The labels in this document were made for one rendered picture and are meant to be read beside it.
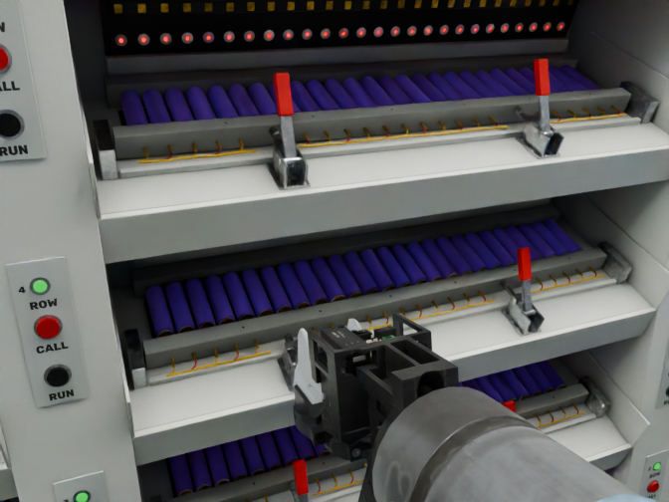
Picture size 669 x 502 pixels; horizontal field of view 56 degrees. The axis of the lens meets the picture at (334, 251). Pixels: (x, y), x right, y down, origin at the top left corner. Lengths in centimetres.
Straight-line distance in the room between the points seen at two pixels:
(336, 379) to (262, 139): 26
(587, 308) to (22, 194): 61
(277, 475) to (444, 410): 43
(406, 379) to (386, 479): 5
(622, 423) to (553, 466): 65
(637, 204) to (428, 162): 32
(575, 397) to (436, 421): 60
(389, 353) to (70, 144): 27
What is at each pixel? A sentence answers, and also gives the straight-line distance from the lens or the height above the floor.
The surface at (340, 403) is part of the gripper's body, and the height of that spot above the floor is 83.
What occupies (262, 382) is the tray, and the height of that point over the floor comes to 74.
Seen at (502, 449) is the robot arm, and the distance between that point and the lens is 31.
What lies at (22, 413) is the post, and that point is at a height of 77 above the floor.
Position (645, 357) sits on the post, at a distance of 88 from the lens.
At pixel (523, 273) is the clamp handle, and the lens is 72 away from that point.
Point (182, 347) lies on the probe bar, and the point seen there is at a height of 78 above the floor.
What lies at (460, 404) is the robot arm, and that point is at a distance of 35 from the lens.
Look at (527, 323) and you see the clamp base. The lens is 72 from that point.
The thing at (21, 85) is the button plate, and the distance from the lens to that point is 49.
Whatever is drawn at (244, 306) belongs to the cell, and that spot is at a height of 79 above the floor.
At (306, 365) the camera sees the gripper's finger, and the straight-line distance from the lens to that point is 51.
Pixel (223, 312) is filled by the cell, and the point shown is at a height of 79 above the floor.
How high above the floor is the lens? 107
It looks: 21 degrees down
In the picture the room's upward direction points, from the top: 1 degrees counter-clockwise
